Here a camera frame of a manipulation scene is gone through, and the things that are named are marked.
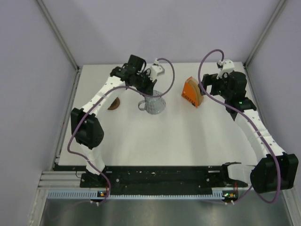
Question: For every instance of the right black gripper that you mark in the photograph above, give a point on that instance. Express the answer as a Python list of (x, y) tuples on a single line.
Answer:
[(211, 80)]

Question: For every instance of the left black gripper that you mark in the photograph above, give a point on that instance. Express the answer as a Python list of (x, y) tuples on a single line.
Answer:
[(148, 89)]

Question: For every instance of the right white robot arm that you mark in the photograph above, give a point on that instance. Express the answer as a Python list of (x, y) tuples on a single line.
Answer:
[(275, 170)]

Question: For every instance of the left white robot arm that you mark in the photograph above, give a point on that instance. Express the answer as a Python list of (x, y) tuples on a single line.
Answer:
[(86, 129)]

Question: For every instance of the orange coffee filter box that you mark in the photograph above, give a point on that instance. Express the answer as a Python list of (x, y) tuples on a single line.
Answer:
[(189, 93)]

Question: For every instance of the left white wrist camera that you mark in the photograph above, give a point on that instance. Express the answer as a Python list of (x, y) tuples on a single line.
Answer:
[(156, 69)]

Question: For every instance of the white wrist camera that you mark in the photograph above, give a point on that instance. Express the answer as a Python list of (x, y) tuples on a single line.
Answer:
[(225, 66), (156, 69)]

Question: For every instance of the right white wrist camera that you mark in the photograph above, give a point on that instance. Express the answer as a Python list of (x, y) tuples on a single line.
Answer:
[(225, 66)]

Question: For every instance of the grey slotted cable duct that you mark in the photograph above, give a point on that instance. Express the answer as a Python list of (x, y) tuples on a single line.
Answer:
[(223, 195)]

